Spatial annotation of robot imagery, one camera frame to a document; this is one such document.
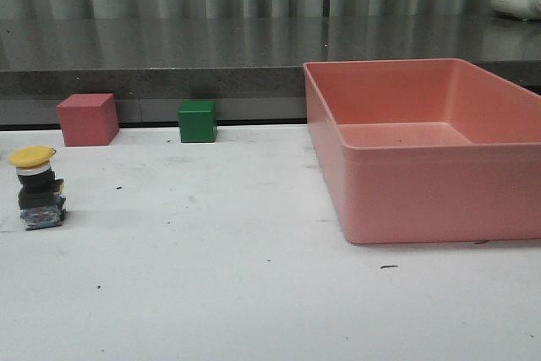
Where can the yellow push button switch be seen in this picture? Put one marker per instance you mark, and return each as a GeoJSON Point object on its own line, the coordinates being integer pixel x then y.
{"type": "Point", "coordinates": [41, 200]}

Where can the green cube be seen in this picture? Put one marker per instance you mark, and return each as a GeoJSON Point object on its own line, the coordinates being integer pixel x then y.
{"type": "Point", "coordinates": [197, 121]}

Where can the grey stone counter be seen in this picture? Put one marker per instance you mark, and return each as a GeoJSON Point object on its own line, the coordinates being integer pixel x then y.
{"type": "Point", "coordinates": [252, 68]}

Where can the pink plastic bin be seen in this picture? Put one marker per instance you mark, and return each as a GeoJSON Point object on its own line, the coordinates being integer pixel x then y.
{"type": "Point", "coordinates": [425, 150]}

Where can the pink cube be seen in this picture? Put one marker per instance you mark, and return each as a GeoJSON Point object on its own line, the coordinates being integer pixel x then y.
{"type": "Point", "coordinates": [88, 119]}

